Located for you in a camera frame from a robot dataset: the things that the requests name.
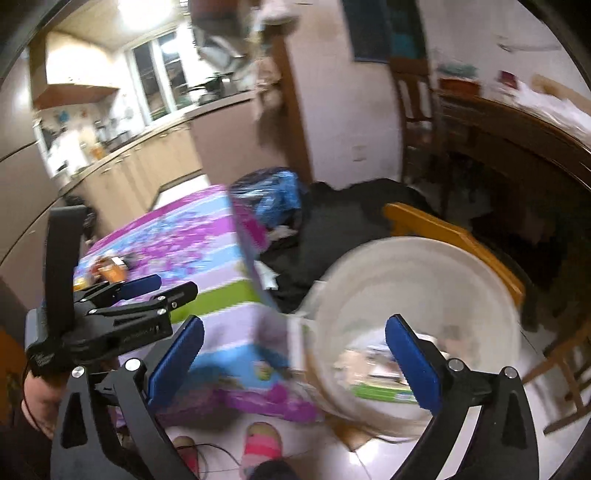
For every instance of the black cloth pile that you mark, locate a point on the black cloth pile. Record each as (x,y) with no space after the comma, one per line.
(333,222)

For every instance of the ceiling light panel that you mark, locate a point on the ceiling light panel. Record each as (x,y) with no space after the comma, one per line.
(144,15)

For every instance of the blue plastic garbage bag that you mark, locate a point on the blue plastic garbage bag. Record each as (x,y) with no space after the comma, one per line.
(272,194)

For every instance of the beige kitchen base cabinets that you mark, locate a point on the beige kitchen base cabinets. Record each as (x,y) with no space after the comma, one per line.
(221,140)

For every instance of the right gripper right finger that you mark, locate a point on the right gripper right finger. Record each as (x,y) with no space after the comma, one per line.
(503,444)

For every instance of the beige refrigerator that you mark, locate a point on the beige refrigerator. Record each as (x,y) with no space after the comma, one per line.
(27,192)

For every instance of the upper kitchen wall cabinets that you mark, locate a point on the upper kitchen wall cabinets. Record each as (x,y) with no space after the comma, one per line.
(65,70)

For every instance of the hanging beige cloth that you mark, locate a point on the hanging beige cloth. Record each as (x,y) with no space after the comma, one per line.
(268,97)

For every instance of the orange snack packet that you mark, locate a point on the orange snack packet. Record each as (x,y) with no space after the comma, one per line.
(109,268)

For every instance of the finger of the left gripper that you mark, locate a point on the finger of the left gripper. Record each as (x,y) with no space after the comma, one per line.
(161,304)
(111,293)

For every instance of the light wooden stool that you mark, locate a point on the light wooden stool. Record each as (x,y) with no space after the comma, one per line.
(557,357)

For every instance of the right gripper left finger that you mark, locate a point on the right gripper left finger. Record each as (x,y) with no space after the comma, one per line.
(107,426)

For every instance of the white plastic bucket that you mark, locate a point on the white plastic bucket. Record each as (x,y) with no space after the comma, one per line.
(440,290)

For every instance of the pink striped slipper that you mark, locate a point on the pink striped slipper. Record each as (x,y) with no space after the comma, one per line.
(262,443)

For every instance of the dark wooden chair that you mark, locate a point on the dark wooden chair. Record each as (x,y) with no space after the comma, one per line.
(418,109)

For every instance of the person's left hand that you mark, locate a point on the person's left hand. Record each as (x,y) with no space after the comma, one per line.
(41,398)

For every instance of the black wok pan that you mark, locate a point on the black wok pan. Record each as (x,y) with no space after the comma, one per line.
(215,86)

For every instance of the kitchen window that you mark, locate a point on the kitchen window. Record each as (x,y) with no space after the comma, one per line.
(159,77)

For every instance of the dark blue window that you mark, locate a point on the dark blue window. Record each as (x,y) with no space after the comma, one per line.
(380,30)

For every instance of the dark wooden dining table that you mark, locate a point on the dark wooden dining table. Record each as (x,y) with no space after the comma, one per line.
(535,176)

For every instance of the floral striped tablecloth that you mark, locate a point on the floral striped tablecloth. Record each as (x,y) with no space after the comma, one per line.
(212,240)

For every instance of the green white toothpaste box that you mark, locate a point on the green white toothpaste box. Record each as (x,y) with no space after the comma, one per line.
(392,392)

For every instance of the white plastic bags pile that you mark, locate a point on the white plastic bags pile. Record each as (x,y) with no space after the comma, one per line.
(555,103)

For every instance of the steel range hood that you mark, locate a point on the steel range hood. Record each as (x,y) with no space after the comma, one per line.
(225,54)

